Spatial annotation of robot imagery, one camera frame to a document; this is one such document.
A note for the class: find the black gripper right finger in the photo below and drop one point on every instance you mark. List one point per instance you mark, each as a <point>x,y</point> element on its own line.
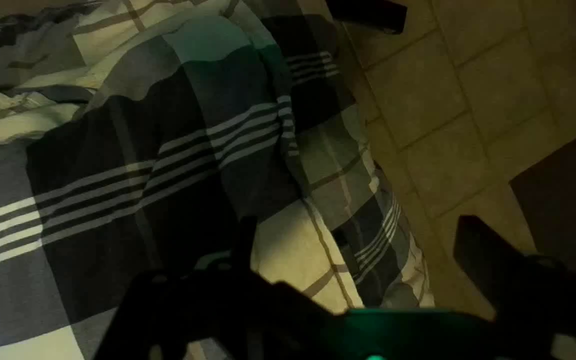
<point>494,270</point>

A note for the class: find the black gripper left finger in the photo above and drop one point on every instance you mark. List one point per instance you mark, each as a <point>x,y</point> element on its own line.
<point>246,242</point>

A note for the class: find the dark floor mat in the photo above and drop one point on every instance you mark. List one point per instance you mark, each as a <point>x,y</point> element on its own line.
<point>565,192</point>

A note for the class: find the plaid comforter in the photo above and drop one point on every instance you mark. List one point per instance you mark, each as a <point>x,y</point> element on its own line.
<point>168,173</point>

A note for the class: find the dark flat object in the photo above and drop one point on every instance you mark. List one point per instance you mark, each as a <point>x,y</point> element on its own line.
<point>368,13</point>

